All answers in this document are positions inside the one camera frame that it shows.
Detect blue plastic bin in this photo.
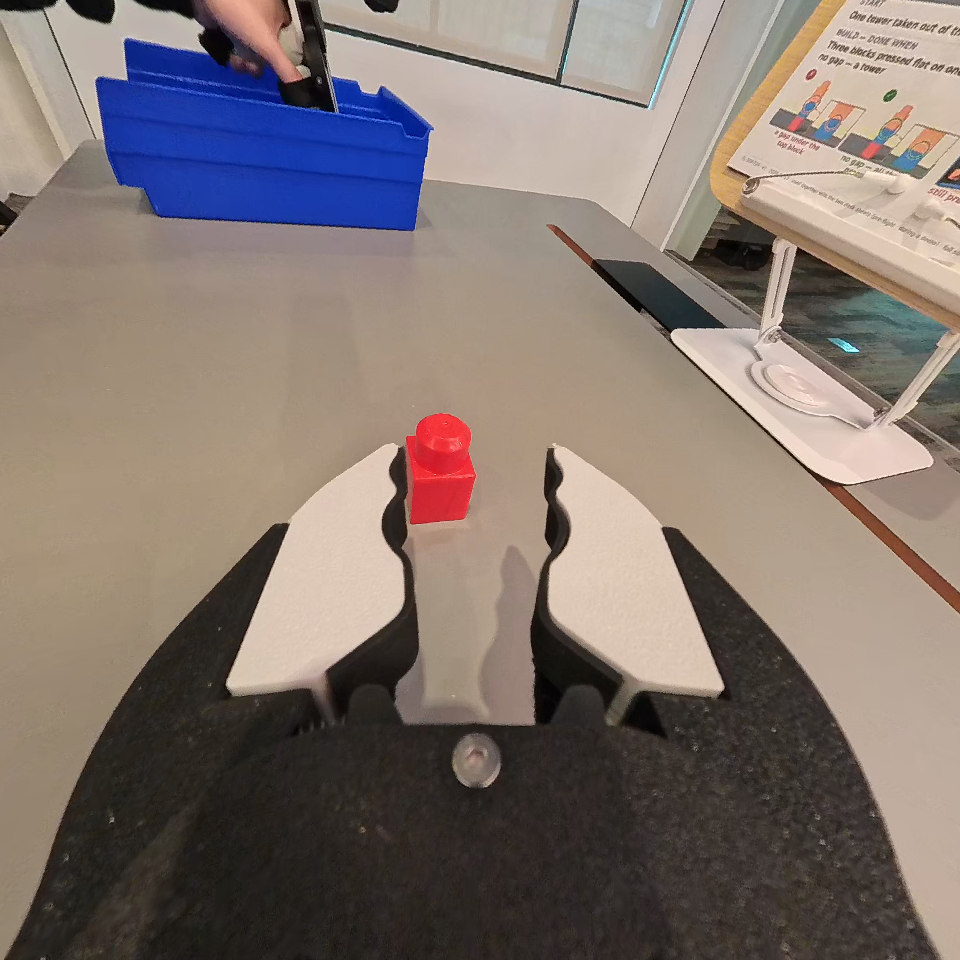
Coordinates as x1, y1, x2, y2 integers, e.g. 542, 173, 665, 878
96, 37, 435, 232

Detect black flat pad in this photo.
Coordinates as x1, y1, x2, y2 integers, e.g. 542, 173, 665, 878
592, 258, 751, 333

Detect printed instruction sheet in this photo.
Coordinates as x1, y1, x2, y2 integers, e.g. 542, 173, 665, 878
723, 0, 960, 249

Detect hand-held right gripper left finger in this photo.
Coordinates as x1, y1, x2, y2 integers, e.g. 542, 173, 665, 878
225, 443, 420, 721

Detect large window white blinds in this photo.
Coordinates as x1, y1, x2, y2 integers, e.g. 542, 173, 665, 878
322, 0, 691, 110

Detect instruction sheet on stand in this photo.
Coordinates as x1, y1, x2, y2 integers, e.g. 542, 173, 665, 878
671, 0, 960, 485

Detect red plastic block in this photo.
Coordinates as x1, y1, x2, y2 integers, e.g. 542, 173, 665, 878
405, 412, 478, 526

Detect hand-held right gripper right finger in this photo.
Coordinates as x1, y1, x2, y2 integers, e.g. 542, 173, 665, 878
531, 444, 726, 725

